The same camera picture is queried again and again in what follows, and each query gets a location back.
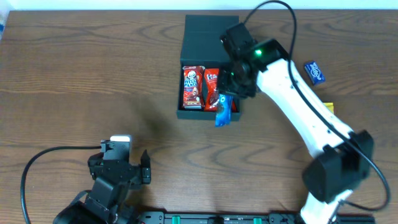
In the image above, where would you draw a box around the red candy bag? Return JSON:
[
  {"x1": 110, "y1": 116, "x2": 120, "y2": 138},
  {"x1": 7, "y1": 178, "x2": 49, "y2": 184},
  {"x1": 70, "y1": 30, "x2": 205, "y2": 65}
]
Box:
[{"x1": 204, "y1": 68, "x2": 220, "y2": 111}]

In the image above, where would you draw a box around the blue Oreo cookie pack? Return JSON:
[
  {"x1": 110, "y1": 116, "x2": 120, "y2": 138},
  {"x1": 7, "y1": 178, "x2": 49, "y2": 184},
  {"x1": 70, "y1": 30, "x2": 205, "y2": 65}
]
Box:
[{"x1": 215, "y1": 94, "x2": 233, "y2": 127}]

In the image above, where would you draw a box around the Hello Panda biscuit box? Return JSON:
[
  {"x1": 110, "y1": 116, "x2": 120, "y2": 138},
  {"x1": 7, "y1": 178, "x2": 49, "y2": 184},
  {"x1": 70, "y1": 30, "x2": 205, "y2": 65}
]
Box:
[{"x1": 182, "y1": 66, "x2": 205, "y2": 110}]

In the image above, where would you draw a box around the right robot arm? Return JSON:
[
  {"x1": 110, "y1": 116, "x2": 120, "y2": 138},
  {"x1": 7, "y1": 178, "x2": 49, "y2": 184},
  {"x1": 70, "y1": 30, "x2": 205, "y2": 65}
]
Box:
[{"x1": 218, "y1": 35, "x2": 374, "y2": 223}]

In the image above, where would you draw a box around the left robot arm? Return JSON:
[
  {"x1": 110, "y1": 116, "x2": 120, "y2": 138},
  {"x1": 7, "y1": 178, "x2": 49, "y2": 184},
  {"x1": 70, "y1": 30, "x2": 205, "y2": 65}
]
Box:
[{"x1": 53, "y1": 140, "x2": 151, "y2": 224}]

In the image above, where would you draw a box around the dark green open box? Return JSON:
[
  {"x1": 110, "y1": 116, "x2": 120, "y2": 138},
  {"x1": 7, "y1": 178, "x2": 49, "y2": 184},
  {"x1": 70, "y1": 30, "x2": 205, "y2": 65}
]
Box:
[{"x1": 176, "y1": 15, "x2": 241, "y2": 121}]

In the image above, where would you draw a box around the blue Eclipse mint tin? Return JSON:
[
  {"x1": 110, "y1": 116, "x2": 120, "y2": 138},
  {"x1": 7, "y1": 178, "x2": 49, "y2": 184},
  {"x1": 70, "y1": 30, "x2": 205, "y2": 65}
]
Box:
[{"x1": 304, "y1": 61, "x2": 325, "y2": 85}]

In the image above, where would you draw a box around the yellow Julie's biscuit packet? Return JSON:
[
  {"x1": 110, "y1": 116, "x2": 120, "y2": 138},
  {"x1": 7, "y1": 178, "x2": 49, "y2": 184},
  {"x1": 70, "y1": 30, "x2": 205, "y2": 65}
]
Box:
[{"x1": 324, "y1": 102, "x2": 335, "y2": 114}]

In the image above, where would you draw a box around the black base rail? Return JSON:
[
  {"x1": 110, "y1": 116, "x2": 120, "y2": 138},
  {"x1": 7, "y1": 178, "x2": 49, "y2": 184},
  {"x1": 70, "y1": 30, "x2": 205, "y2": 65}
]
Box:
[{"x1": 136, "y1": 211, "x2": 377, "y2": 224}]

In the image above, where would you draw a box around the left black cable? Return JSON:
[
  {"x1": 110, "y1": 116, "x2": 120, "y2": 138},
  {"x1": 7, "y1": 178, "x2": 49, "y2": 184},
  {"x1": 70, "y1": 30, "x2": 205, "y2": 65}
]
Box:
[{"x1": 20, "y1": 145, "x2": 103, "y2": 224}]

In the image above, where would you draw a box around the black cable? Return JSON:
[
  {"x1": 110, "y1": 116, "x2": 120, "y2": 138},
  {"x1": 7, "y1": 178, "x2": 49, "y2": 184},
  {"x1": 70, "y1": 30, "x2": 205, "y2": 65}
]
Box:
[
  {"x1": 20, "y1": 145, "x2": 103, "y2": 224},
  {"x1": 242, "y1": 0, "x2": 391, "y2": 212}
]

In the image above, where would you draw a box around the right black cable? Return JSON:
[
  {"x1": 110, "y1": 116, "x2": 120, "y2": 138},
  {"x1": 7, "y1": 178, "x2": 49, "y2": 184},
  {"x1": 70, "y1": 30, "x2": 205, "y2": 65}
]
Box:
[{"x1": 242, "y1": 0, "x2": 391, "y2": 212}]

